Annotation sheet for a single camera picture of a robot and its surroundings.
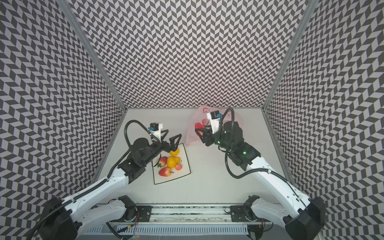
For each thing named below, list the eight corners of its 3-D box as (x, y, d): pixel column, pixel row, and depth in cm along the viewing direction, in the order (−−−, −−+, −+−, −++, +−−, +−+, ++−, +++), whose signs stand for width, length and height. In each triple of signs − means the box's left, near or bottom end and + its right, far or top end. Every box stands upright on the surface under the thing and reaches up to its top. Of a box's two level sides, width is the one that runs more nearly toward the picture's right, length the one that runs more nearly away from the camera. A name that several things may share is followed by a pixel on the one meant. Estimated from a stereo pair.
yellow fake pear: (167, 168, 87) (166, 165, 85) (168, 159, 91) (167, 156, 88) (179, 168, 87) (178, 165, 85) (180, 159, 91) (179, 156, 88)
